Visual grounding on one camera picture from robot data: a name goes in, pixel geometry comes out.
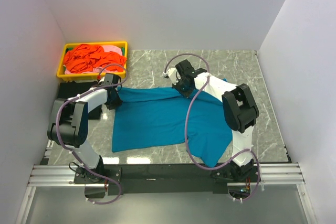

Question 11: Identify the yellow plastic bin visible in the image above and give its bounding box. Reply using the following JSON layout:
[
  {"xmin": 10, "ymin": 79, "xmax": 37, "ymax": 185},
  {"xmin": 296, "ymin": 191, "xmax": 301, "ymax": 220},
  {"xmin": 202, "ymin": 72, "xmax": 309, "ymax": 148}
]
[{"xmin": 56, "ymin": 41, "xmax": 128, "ymax": 81}]

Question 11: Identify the teal t shirt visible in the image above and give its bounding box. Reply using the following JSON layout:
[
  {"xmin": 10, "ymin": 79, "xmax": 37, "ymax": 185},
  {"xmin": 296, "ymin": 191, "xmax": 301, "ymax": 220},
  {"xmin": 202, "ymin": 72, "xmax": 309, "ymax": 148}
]
[{"xmin": 112, "ymin": 87, "xmax": 233, "ymax": 167}]

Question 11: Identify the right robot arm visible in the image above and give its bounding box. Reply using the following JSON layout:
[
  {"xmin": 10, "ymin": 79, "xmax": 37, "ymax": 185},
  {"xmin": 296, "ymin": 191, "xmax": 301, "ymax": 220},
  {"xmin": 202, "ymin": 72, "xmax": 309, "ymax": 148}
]
[{"xmin": 165, "ymin": 60, "xmax": 259, "ymax": 182}]

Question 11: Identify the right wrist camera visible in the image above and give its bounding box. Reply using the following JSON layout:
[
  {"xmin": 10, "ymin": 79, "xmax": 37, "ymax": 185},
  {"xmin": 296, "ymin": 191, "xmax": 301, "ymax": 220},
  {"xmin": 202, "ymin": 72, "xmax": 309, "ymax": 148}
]
[{"xmin": 163, "ymin": 68, "xmax": 178, "ymax": 82}]

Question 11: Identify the orange t shirt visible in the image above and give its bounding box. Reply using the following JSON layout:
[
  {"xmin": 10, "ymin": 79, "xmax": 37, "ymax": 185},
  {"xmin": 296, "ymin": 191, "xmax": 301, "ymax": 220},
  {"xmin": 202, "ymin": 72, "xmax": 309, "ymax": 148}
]
[{"xmin": 64, "ymin": 44, "xmax": 128, "ymax": 74}]

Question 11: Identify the green garment in bin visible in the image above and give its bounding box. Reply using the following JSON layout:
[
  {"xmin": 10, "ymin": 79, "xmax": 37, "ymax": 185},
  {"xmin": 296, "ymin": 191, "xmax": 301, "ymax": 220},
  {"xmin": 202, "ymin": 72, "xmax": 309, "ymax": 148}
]
[{"xmin": 65, "ymin": 46, "xmax": 125, "ymax": 55}]

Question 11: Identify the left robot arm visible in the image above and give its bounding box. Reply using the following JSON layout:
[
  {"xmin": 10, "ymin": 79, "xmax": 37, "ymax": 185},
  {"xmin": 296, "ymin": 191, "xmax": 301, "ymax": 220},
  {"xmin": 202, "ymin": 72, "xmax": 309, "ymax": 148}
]
[{"xmin": 47, "ymin": 73, "xmax": 122, "ymax": 183}]

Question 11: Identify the black folded t shirt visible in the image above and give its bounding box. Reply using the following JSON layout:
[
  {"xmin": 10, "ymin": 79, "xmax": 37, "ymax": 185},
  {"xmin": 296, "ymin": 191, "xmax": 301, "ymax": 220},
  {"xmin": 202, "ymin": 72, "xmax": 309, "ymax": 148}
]
[{"xmin": 57, "ymin": 81, "xmax": 103, "ymax": 120}]

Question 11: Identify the black base beam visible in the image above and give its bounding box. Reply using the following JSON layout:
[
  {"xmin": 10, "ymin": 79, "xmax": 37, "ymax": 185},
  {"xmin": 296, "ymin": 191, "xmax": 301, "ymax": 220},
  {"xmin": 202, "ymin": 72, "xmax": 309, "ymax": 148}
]
[{"xmin": 73, "ymin": 164, "xmax": 260, "ymax": 198}]

